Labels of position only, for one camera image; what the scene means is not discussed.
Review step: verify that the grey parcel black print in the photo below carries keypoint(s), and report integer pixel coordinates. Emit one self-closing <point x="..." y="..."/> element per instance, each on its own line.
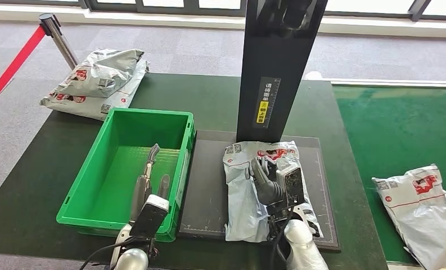
<point x="241" y="208"/>

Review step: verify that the white conveyor side rail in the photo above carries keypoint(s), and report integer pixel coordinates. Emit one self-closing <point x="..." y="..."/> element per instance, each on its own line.
<point x="394" y="82"/>

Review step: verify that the flat grey parcel bag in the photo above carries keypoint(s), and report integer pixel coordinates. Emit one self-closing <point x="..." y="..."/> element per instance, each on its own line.
<point x="92" y="108"/>

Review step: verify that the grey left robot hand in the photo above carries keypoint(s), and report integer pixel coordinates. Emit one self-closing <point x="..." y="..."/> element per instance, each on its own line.
<point x="139" y="193"/>

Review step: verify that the black inbound scanner machine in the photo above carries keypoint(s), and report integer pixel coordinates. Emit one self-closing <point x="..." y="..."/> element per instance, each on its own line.
<point x="207" y="179"/>

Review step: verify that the yellow black scanner label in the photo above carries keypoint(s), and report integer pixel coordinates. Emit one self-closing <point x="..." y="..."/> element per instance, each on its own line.
<point x="263" y="111"/>

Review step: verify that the red barrier belt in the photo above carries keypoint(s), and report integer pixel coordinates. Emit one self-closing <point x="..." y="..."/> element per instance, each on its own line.
<point x="14" y="65"/>

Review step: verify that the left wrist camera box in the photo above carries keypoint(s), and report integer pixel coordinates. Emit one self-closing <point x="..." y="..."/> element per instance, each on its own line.
<point x="150" y="216"/>

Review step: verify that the silver stanchion post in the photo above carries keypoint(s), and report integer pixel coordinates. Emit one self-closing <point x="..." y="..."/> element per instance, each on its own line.
<point x="60" y="41"/>

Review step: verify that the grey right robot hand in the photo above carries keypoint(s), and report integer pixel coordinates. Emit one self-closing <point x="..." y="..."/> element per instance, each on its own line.
<point x="267" y="186"/>

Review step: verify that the green plastic crate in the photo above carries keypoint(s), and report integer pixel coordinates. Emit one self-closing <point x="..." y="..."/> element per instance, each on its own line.
<point x="144" y="128"/>

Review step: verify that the dark window frame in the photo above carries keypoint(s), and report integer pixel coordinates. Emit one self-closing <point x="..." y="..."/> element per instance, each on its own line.
<point x="114" y="5"/>

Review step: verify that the white parcel red logo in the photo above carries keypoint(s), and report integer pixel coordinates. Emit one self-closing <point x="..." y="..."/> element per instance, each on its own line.
<point x="424" y="216"/>

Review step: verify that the crumpled grey parcel bag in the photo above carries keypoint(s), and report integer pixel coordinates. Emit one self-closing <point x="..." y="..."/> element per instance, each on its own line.
<point x="103" y="70"/>

